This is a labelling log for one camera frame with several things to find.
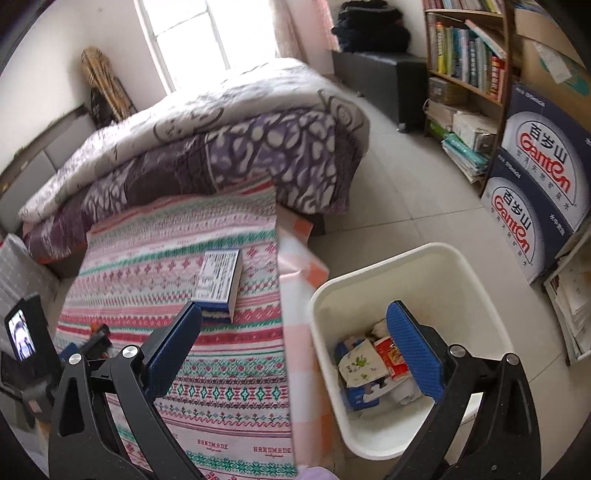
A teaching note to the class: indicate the blue white medicine box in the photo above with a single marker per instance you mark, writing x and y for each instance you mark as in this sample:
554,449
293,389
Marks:
216,289

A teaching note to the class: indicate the wooden bookshelf with books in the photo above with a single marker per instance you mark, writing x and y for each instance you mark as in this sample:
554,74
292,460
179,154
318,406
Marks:
471,58

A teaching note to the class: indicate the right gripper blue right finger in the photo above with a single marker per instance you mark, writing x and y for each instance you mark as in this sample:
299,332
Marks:
424,363

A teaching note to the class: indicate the white rack with papers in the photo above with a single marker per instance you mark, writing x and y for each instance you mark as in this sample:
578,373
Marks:
568,288

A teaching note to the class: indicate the purple white folded quilt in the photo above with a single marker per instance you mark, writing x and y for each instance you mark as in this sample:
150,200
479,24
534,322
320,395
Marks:
281,119

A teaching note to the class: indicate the lower Ganten cardboard box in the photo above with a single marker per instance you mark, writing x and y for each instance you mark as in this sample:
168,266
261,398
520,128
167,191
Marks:
530,222

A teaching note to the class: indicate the black storage bench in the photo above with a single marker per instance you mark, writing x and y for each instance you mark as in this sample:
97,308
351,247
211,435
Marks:
397,85

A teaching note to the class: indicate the brown cardboard box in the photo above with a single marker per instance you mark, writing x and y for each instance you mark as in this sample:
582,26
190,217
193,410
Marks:
551,66

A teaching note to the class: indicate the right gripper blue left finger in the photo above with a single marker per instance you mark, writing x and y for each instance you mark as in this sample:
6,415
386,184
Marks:
166,348

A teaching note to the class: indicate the small blue box in bin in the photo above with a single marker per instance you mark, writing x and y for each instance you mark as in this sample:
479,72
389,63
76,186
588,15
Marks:
355,396

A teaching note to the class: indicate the plaid fabric by window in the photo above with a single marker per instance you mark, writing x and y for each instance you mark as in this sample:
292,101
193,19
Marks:
109,101

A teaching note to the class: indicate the white plastic trash bin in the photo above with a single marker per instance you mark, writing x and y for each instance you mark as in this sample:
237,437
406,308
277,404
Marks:
438,301

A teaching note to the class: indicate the grey checked pillow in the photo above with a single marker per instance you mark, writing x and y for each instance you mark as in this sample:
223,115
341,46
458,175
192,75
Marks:
20,276

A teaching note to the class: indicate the striped patterned bed sheet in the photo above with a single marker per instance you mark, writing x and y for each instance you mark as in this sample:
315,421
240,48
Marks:
196,384

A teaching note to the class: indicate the upper Ganten cardboard box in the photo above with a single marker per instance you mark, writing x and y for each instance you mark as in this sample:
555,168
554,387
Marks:
553,148

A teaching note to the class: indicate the dark folded clothes pile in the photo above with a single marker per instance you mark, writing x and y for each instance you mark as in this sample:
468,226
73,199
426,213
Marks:
371,27

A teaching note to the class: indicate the white foam packing piece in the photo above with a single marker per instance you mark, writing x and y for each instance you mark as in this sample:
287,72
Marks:
375,390

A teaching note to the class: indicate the stack of books on floor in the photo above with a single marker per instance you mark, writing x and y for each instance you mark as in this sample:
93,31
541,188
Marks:
467,138

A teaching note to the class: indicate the ganten cardboard box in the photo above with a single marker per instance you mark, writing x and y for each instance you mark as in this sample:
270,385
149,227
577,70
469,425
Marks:
530,222
553,148

